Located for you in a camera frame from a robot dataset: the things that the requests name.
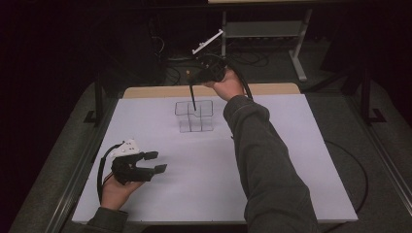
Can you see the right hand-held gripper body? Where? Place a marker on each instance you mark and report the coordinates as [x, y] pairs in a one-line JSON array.
[[212, 69]]

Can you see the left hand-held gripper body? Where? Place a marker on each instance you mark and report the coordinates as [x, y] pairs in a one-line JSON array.
[[132, 171]]

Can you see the person's left hand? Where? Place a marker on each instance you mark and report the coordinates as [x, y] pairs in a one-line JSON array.
[[116, 194]]

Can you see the person's right hand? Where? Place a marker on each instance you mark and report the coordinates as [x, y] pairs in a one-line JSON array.
[[228, 87]]

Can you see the black metal stand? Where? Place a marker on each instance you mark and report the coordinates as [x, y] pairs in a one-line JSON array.
[[366, 97], [98, 97]]

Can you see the metal floor rail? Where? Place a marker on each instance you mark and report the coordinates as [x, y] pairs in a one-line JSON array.
[[388, 168], [69, 197]]

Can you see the clear acrylic organizer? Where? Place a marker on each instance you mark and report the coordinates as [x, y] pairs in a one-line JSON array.
[[194, 119]]

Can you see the white table board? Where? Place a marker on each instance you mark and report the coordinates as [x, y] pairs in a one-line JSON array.
[[194, 187]]

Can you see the white metal desk frame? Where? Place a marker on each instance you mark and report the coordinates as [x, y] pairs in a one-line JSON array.
[[298, 58]]

